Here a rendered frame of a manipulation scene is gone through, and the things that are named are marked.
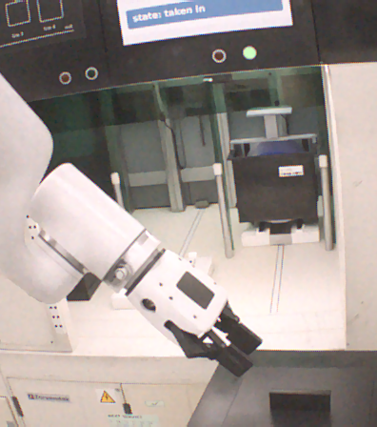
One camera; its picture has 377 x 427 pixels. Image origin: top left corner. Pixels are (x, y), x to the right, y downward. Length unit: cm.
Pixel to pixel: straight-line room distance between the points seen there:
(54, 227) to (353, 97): 49
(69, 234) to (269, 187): 93
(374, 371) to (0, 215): 54
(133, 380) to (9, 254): 67
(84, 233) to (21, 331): 63
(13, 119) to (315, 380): 52
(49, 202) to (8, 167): 13
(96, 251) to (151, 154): 131
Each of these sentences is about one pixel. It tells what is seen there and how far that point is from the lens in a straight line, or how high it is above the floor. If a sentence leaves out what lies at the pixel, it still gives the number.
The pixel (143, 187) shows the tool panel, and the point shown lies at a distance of 203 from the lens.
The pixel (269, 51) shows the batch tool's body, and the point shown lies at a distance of 96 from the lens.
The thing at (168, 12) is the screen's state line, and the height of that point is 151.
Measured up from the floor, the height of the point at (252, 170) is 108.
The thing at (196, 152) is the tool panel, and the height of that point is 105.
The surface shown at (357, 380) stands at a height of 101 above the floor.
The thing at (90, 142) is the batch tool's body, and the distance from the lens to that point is 160.
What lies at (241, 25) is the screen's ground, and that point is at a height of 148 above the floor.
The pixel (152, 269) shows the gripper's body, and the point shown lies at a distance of 70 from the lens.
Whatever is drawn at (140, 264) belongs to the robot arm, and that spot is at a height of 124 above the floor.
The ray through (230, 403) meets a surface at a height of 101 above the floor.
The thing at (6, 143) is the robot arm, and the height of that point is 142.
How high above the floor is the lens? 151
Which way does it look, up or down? 19 degrees down
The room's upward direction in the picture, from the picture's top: 9 degrees counter-clockwise
